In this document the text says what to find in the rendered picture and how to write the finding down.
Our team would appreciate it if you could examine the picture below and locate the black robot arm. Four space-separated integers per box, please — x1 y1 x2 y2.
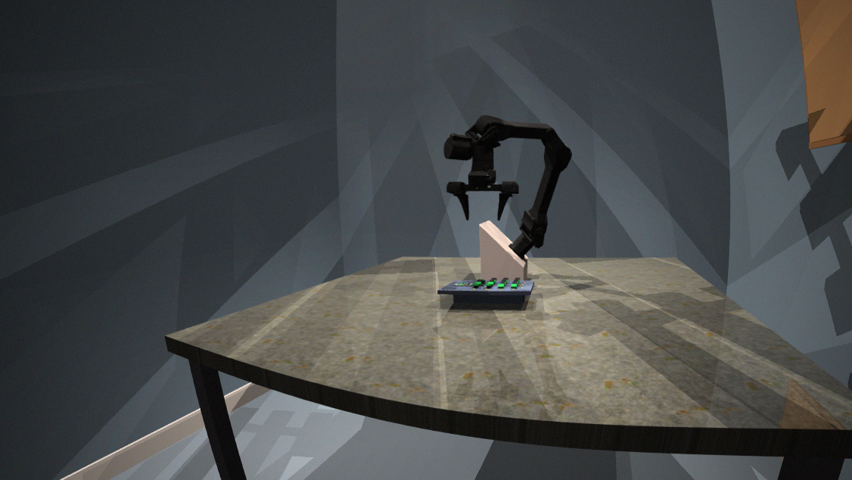
443 115 572 259

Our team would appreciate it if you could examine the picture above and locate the grey switch panel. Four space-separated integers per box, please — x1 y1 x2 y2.
437 277 534 304

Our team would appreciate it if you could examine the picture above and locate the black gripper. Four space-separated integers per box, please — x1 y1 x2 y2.
447 161 519 220

